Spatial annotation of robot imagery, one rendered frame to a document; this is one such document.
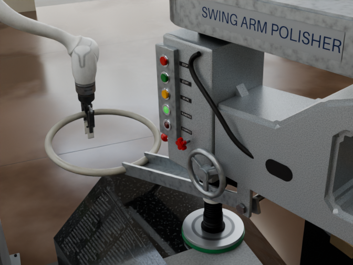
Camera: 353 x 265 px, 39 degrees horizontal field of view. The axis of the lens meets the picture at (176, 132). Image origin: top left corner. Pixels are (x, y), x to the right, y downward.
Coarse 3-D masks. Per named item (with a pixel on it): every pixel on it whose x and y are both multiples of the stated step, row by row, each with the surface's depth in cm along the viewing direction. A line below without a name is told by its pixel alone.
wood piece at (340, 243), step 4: (332, 236) 173; (332, 240) 174; (336, 240) 172; (340, 240) 170; (336, 244) 173; (340, 244) 171; (344, 244) 169; (348, 244) 168; (340, 248) 171; (344, 248) 170; (348, 248) 168; (352, 248) 166; (344, 252) 170; (348, 252) 169; (352, 252) 167; (348, 256) 169; (352, 256) 168
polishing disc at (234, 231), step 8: (192, 216) 177; (200, 216) 177; (224, 216) 176; (232, 216) 176; (184, 224) 173; (192, 224) 173; (200, 224) 173; (232, 224) 172; (240, 224) 172; (184, 232) 169; (192, 232) 169; (200, 232) 169; (224, 232) 169; (232, 232) 169; (240, 232) 168; (192, 240) 166; (200, 240) 166; (208, 240) 165; (216, 240) 165; (224, 240) 165; (232, 240) 165; (208, 248) 163; (216, 248) 163; (224, 248) 164
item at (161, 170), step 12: (156, 156) 193; (132, 168) 188; (144, 168) 182; (156, 168) 192; (168, 168) 189; (180, 168) 184; (156, 180) 178; (168, 180) 172; (180, 180) 166; (192, 192) 163; (228, 192) 149; (228, 204) 151; (240, 204) 142; (252, 204) 142
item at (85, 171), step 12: (108, 108) 230; (60, 120) 219; (72, 120) 223; (144, 120) 223; (48, 132) 211; (156, 132) 214; (48, 144) 204; (156, 144) 207; (48, 156) 199; (144, 156) 200; (72, 168) 192; (84, 168) 191; (108, 168) 192; (120, 168) 192
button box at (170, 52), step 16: (160, 48) 139; (176, 48) 136; (160, 64) 141; (176, 64) 137; (160, 80) 144; (176, 80) 140; (160, 96) 147; (176, 96) 142; (160, 112) 150; (176, 112) 144; (160, 128) 153; (176, 128) 147
